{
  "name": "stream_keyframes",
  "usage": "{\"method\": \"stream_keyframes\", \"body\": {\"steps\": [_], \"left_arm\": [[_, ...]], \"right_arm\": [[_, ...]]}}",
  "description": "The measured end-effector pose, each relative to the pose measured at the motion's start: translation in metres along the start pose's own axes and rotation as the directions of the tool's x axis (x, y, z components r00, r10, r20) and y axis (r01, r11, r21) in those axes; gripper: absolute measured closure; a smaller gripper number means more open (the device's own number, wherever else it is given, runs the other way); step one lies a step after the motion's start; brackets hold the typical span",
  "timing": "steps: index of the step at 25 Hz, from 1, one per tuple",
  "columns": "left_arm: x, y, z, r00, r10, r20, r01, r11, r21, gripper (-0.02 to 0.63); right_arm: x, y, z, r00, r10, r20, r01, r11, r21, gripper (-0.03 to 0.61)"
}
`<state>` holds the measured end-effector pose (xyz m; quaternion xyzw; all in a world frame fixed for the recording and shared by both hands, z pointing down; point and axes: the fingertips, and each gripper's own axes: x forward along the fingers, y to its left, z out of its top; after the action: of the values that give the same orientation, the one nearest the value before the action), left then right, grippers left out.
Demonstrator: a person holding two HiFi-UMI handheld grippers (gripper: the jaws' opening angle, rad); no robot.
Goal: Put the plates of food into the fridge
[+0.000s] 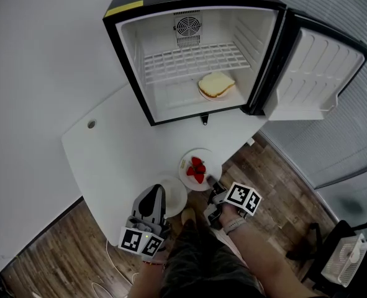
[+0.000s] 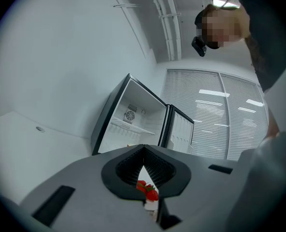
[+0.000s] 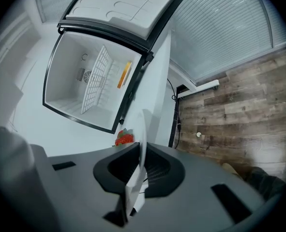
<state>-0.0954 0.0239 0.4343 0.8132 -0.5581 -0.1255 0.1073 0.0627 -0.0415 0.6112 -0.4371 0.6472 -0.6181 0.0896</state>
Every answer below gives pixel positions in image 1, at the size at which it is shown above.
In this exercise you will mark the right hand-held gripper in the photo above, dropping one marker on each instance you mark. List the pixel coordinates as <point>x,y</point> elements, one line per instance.
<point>242,197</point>

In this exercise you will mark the person's left forearm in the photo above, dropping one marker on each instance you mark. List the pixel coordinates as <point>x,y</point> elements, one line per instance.
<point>146,281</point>

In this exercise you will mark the white fridge fan vent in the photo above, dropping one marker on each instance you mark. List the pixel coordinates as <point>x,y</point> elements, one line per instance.
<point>187,26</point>

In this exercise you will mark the black office chair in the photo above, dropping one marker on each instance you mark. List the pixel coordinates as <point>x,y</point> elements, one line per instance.
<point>335,237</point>

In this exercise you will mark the yellow warning label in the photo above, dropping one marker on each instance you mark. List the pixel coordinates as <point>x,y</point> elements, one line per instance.
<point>124,7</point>

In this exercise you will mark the pale wrist watch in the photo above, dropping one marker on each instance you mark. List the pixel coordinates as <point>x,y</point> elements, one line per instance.
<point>234,225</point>

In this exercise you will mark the person's camouflage shorts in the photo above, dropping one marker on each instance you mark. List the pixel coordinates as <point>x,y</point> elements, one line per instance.
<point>202,259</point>

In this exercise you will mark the person's right forearm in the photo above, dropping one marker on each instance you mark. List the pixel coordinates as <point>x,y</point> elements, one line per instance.
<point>264,259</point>

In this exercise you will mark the person's tan shoe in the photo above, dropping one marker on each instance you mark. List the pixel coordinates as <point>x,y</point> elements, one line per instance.
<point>188,215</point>

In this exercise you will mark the white mesh desk fan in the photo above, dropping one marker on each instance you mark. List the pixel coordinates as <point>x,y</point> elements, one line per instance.
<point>344,262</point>

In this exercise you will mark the white bread sandwich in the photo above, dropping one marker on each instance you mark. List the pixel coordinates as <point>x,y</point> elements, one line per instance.
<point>215,84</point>

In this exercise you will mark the small white table edge fitting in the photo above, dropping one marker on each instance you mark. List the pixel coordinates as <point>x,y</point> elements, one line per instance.
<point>250,141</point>

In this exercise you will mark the person's right hand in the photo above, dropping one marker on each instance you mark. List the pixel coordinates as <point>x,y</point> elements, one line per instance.
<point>229,213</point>

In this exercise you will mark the black bracket with screw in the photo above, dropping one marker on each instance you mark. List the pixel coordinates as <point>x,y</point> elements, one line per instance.
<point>204,119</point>

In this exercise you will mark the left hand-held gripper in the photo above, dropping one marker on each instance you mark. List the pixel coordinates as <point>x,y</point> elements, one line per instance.
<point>139,241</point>

